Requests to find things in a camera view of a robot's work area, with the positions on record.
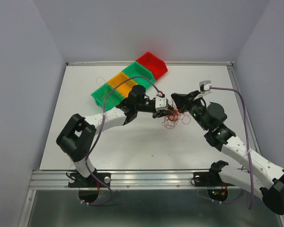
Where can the green plastic bin near red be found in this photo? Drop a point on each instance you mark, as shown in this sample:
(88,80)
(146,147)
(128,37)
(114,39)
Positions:
(136,69)

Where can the aluminium right side rail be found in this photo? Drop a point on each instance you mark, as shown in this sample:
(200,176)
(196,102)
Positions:
(246,113)

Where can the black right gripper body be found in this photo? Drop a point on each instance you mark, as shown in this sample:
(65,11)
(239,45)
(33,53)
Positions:
(193,106)

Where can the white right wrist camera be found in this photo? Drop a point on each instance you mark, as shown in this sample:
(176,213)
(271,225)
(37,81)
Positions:
(205,89)

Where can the green plastic bin front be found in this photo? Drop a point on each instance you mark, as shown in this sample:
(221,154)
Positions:
(101,93)

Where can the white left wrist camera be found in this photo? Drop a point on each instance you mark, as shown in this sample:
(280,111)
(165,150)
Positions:
(161,102)

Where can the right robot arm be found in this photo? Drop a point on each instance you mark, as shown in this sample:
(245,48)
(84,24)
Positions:
(264,179)

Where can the aluminium front rail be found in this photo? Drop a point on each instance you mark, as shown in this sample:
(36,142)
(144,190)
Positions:
(142,180)

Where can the aluminium rail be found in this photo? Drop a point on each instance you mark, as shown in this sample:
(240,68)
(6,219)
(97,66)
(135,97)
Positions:
(246,113)
(142,180)
(168,63)

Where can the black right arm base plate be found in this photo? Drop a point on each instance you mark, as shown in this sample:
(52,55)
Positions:
(206,179)

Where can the aluminium back rail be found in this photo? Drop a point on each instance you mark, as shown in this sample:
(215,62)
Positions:
(168,63)

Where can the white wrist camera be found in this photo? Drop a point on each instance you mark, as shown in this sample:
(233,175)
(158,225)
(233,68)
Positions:
(161,102)
(205,89)

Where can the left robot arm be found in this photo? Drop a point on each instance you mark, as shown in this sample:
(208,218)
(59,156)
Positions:
(76,138)

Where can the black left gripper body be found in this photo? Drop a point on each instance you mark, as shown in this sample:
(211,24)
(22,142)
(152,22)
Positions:
(147,106)

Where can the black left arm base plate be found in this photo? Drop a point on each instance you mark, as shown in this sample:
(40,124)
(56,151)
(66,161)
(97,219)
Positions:
(78,181)

